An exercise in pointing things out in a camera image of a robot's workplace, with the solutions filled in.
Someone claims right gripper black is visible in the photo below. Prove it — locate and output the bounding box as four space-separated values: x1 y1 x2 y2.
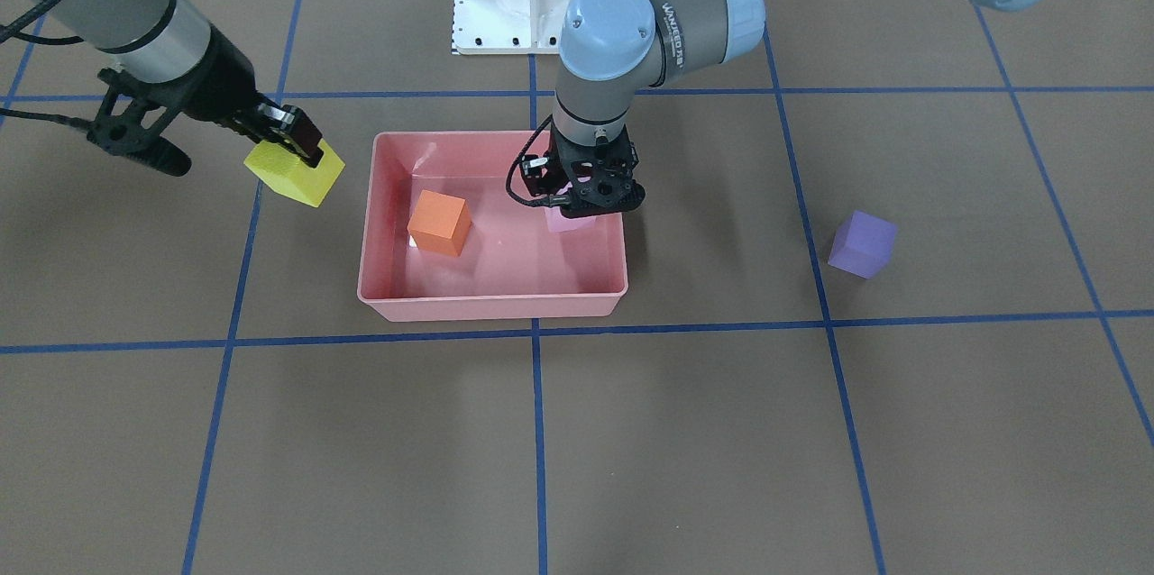
144 27 323 169

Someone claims yellow foam block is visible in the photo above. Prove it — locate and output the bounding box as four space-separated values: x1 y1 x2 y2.
243 139 346 208

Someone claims orange foam block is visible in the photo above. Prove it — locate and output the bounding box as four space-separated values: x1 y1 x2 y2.
407 191 472 256

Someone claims pink foam block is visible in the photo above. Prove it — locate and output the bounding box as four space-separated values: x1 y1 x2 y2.
545 206 597 234

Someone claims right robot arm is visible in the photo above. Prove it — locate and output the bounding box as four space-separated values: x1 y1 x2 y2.
3 0 323 176

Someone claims pink plastic bin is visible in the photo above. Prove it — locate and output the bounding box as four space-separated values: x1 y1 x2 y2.
357 130 629 322

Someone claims purple foam block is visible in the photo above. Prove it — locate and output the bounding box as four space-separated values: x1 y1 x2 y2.
826 210 899 279

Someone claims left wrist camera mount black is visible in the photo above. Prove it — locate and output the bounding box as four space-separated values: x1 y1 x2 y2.
504 115 646 219

